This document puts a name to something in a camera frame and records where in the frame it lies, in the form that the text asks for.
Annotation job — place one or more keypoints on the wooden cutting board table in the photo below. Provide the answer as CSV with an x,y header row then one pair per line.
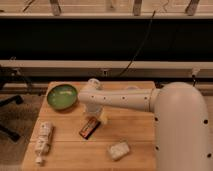
x,y
70,152

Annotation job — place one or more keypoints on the white tube bottle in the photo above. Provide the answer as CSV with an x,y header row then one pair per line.
x,y
43,141

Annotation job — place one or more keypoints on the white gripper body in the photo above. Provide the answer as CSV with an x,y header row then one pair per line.
x,y
93,110

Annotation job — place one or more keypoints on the white sponge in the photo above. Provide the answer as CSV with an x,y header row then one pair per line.
x,y
118,150

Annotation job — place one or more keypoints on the green bowl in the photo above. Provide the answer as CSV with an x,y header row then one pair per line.
x,y
62,97

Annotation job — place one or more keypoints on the black orange eraser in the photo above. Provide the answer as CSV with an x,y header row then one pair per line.
x,y
88,129

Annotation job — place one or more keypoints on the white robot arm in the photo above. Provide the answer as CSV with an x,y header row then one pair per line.
x,y
181,120

